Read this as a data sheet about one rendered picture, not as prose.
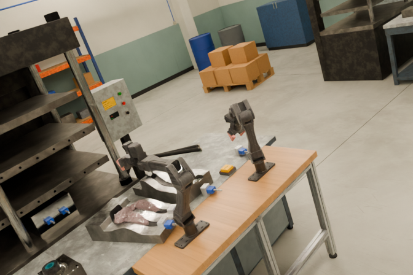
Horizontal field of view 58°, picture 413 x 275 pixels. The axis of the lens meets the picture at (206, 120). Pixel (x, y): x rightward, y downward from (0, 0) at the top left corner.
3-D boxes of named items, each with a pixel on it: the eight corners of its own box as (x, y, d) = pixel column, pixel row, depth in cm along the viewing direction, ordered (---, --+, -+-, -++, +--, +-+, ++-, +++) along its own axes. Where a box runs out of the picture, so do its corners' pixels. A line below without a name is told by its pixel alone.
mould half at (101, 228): (185, 211, 209) (179, 195, 206) (163, 244, 188) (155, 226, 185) (119, 212, 234) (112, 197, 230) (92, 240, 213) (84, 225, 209)
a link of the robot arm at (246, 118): (249, 156, 226) (236, 111, 210) (260, 153, 226) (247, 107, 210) (253, 162, 220) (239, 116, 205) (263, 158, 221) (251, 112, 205)
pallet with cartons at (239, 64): (275, 73, 721) (265, 36, 697) (251, 90, 669) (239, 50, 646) (228, 78, 806) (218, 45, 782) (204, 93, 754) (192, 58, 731)
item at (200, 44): (225, 64, 948) (215, 30, 920) (208, 73, 917) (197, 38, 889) (211, 65, 995) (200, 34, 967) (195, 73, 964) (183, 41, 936)
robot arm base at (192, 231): (168, 232, 182) (177, 236, 177) (196, 209, 194) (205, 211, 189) (174, 245, 184) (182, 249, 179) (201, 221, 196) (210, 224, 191)
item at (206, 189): (225, 191, 216) (222, 183, 214) (221, 196, 212) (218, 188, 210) (207, 190, 224) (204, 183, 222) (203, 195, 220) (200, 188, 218)
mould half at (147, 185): (213, 182, 230) (206, 163, 226) (185, 207, 214) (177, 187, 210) (163, 174, 266) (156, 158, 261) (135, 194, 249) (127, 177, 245)
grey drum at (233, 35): (251, 56, 940) (241, 22, 913) (250, 62, 887) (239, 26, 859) (229, 62, 956) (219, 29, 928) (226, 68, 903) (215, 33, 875)
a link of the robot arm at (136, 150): (122, 148, 187) (135, 150, 178) (136, 140, 192) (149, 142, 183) (131, 168, 190) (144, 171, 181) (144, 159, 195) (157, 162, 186)
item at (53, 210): (79, 213, 253) (68, 192, 247) (43, 239, 236) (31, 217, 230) (49, 202, 288) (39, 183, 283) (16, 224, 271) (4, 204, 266)
